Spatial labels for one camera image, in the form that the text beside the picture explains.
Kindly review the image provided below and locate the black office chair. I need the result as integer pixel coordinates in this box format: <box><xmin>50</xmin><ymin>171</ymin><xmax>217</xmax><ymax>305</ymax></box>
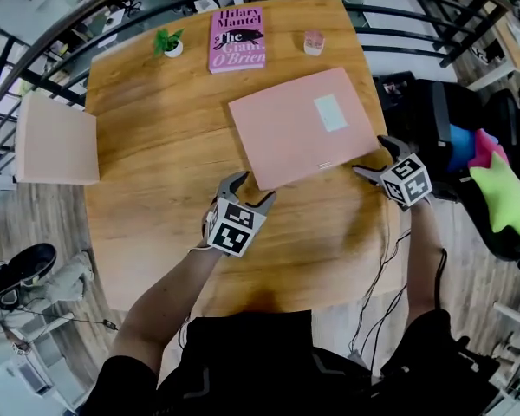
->
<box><xmin>372</xmin><ymin>71</ymin><xmax>520</xmax><ymax>276</ymax></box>

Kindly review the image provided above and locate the green star cushion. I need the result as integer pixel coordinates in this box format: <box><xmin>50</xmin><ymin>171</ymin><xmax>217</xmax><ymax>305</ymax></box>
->
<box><xmin>468</xmin><ymin>152</ymin><xmax>520</xmax><ymax>240</ymax></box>

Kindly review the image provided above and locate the small potted plant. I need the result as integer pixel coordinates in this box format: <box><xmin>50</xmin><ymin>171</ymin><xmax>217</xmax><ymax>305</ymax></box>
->
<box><xmin>152</xmin><ymin>27</ymin><xmax>185</xmax><ymax>59</ymax></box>

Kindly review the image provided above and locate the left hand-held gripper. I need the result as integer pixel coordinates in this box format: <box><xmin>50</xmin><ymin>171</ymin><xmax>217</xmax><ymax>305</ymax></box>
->
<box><xmin>204</xmin><ymin>170</ymin><xmax>278</xmax><ymax>258</ymax></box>

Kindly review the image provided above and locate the black helmet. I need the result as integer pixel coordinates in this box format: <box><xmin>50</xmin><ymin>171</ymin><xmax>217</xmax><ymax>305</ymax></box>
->
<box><xmin>0</xmin><ymin>243</ymin><xmax>57</xmax><ymax>311</ymax></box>

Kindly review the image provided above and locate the small pink cup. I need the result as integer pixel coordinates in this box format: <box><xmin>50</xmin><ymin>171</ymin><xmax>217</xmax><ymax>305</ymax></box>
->
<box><xmin>302</xmin><ymin>30</ymin><xmax>326</xmax><ymax>56</ymax></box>

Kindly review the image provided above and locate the pink cushion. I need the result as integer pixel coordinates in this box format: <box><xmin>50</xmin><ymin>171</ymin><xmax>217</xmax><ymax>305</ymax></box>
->
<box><xmin>467</xmin><ymin>127</ymin><xmax>510</xmax><ymax>168</ymax></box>

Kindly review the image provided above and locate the pink cardboard box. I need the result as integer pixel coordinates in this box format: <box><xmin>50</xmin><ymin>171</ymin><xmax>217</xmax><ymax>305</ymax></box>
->
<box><xmin>228</xmin><ymin>66</ymin><xmax>381</xmax><ymax>192</ymax></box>

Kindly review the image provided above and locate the person's left forearm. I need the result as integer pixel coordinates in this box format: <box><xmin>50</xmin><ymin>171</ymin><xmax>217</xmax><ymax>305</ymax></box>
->
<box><xmin>107</xmin><ymin>247</ymin><xmax>224</xmax><ymax>363</ymax></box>

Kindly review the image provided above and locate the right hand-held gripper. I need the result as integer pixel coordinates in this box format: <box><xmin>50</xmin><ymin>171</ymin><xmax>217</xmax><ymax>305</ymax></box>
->
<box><xmin>352</xmin><ymin>134</ymin><xmax>434</xmax><ymax>211</ymax></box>

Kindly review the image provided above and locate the person's black clothing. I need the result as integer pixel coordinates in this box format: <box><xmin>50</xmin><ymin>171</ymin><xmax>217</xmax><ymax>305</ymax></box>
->
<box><xmin>84</xmin><ymin>308</ymin><xmax>499</xmax><ymax>416</ymax></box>

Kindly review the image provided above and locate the pink book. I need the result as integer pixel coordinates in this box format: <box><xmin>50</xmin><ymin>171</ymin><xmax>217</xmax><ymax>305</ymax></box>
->
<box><xmin>207</xmin><ymin>6</ymin><xmax>268</xmax><ymax>75</ymax></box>

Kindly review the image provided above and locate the person's right forearm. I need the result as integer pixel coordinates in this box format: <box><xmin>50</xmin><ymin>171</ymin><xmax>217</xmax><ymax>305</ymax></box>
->
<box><xmin>405</xmin><ymin>199</ymin><xmax>445</xmax><ymax>324</ymax></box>

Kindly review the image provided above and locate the blue cushion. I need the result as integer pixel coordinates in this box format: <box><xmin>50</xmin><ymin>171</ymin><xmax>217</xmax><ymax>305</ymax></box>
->
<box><xmin>445</xmin><ymin>123</ymin><xmax>478</xmax><ymax>172</ymax></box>

